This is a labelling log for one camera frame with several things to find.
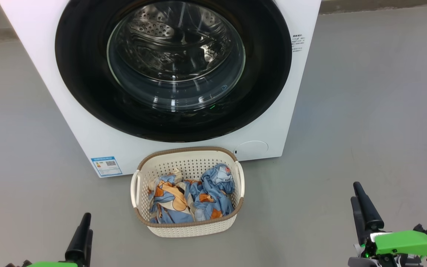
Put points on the white front-load washing machine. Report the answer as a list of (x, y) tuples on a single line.
[(69, 122)]

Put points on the blue energy label sticker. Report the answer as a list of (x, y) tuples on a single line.
[(106, 167)]

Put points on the round white filter cover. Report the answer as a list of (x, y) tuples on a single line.
[(251, 150)]

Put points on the black text instruction sticker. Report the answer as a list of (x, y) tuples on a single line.
[(298, 42)]

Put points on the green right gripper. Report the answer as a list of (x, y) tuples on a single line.
[(406, 243)]

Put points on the black round washer door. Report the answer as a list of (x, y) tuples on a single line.
[(83, 89)]

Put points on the stainless steel washing machine drum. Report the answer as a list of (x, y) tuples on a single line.
[(154, 29)]

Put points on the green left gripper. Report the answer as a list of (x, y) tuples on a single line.
[(50, 264)]

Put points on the cream perforated laundry basket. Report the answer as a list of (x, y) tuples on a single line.
[(191, 229)]

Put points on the blue cartoon print garment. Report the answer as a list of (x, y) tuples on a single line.
[(213, 193), (169, 204)]

